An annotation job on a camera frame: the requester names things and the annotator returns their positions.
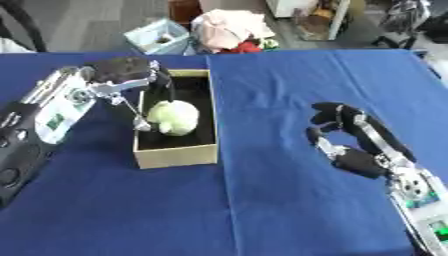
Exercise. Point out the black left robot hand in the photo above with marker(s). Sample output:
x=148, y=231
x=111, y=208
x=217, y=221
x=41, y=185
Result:
x=119, y=70

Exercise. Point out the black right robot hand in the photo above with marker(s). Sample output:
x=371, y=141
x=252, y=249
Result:
x=361, y=136

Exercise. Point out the pale green soft toy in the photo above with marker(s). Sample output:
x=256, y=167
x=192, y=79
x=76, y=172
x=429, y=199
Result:
x=174, y=116

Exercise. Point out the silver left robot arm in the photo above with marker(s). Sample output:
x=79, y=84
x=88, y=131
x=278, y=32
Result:
x=41, y=126

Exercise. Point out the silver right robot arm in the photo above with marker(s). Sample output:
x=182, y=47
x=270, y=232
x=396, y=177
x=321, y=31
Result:
x=421, y=203

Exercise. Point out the tan cardboard box black inside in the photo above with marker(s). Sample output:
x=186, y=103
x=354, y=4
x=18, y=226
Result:
x=175, y=126

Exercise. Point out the brown cardboard box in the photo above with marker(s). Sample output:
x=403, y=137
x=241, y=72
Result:
x=184, y=10

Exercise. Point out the pale blue storage bin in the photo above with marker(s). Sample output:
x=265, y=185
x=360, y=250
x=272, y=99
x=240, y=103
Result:
x=158, y=37

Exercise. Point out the pink and white cloth pile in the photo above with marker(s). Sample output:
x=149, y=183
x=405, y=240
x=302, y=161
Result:
x=232, y=29

